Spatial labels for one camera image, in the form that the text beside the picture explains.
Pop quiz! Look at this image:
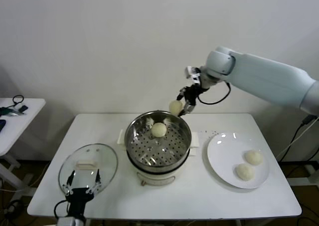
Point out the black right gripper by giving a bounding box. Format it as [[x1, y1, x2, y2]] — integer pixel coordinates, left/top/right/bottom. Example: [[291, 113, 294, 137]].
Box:
[[176, 84, 200, 117]]

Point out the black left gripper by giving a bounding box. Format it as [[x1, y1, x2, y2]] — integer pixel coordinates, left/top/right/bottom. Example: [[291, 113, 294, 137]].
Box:
[[62, 168, 102, 218]]

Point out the white steamed baozi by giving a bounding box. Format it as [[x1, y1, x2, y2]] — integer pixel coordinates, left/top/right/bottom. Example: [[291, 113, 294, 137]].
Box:
[[244, 150, 264, 166], [235, 163, 256, 181], [168, 100, 184, 115], [151, 122, 167, 138]]

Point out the glass lid with cream handle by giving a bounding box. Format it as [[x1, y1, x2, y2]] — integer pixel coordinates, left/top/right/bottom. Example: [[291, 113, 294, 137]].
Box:
[[58, 143, 118, 199]]

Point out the perforated steel steamer basket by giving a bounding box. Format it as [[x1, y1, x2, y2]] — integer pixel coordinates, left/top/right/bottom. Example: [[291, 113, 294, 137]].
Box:
[[124, 111, 192, 168]]

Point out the white round plate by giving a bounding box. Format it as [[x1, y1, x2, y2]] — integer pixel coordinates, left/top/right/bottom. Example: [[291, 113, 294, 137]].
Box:
[[207, 132, 271, 189]]

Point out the cream electric cooker pot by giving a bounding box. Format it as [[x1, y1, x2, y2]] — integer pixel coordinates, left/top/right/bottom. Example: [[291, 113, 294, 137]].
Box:
[[117, 128, 200, 187]]

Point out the white side table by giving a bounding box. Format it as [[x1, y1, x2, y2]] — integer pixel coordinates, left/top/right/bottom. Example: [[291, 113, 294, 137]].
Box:
[[0, 98, 46, 203]]

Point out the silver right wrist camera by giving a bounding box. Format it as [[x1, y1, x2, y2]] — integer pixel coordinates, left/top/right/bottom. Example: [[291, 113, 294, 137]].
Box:
[[183, 66, 201, 85]]

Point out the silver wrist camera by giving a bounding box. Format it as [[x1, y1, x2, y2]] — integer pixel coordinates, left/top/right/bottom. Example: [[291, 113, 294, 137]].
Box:
[[183, 66, 201, 85], [57, 216, 77, 226]]

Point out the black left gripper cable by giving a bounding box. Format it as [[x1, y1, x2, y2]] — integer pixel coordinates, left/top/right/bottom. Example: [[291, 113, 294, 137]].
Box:
[[54, 200, 70, 218]]

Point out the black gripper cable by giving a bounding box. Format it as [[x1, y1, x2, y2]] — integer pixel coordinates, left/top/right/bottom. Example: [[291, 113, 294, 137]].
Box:
[[54, 200, 70, 218], [196, 81, 231, 105]]

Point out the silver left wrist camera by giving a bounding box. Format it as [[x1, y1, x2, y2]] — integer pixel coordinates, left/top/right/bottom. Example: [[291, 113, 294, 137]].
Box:
[[57, 216, 77, 226]]

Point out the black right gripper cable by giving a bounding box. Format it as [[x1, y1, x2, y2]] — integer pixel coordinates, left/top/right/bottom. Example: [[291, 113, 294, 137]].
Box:
[[196, 81, 231, 105]]

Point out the black plug with cables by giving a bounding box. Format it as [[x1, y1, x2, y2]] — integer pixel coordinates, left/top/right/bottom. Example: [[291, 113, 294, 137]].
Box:
[[276, 114, 319, 162]]

